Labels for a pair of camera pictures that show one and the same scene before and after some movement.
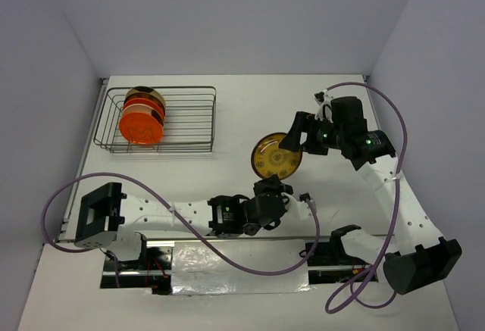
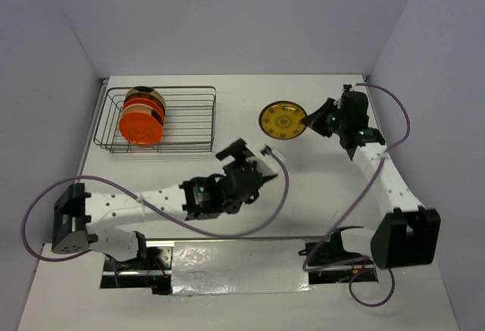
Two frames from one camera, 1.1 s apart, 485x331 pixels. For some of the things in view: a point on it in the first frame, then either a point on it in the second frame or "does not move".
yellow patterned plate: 269,158 to 282,120
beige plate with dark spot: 144,108 does not move
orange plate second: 147,101 does not move
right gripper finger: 301,123 to 317,120
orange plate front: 140,127 does not move
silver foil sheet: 196,269 does not move
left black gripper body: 261,187 to 233,207
